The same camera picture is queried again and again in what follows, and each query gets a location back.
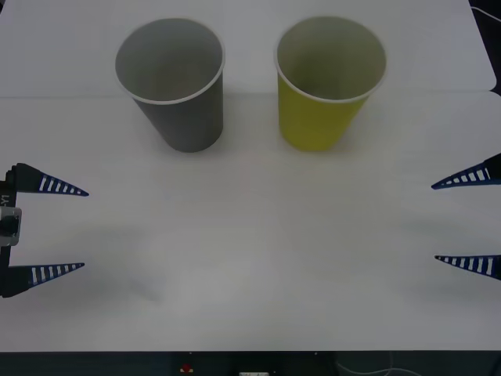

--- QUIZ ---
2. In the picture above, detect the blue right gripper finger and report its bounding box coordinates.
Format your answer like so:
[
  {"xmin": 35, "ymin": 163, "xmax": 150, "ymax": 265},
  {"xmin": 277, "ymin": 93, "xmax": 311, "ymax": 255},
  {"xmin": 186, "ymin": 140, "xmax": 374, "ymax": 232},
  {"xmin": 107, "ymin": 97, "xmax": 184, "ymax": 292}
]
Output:
[
  {"xmin": 434, "ymin": 254, "xmax": 501, "ymax": 281},
  {"xmin": 431, "ymin": 152, "xmax": 501, "ymax": 190}
]

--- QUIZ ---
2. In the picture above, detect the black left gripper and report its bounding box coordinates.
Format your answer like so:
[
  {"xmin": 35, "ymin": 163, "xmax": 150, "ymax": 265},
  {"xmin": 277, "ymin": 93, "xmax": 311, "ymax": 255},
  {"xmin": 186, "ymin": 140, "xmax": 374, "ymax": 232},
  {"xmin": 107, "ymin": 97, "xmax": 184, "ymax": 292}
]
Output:
[{"xmin": 0, "ymin": 162, "xmax": 90, "ymax": 298}]

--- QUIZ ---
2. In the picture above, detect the yellow-green plastic waste bin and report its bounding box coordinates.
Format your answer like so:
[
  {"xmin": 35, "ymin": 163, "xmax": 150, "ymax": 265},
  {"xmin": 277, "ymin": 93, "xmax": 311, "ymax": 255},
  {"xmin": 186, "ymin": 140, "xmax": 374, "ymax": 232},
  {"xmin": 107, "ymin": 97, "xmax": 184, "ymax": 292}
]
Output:
[{"xmin": 275, "ymin": 16, "xmax": 387, "ymax": 153}]

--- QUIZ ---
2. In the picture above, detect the grey plastic waste bin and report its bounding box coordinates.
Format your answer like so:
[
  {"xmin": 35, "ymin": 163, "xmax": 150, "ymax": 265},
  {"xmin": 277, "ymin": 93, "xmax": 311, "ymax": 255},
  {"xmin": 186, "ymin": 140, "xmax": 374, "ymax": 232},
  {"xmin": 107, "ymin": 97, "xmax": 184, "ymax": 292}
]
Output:
[{"xmin": 114, "ymin": 18, "xmax": 226, "ymax": 154}]

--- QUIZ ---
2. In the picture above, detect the left arm wrist camera box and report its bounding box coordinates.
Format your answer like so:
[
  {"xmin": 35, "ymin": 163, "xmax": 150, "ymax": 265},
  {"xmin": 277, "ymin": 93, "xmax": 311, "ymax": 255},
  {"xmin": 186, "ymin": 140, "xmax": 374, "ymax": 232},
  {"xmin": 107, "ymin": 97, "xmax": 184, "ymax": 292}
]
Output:
[{"xmin": 0, "ymin": 207, "xmax": 23, "ymax": 247}]

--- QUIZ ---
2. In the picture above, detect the thin white cable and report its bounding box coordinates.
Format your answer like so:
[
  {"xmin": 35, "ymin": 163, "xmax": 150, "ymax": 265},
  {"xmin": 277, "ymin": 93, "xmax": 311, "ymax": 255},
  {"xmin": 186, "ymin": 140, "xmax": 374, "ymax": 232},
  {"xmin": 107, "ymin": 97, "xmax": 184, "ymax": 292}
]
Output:
[
  {"xmin": 470, "ymin": 5, "xmax": 501, "ymax": 25},
  {"xmin": 335, "ymin": 360, "xmax": 416, "ymax": 376}
]

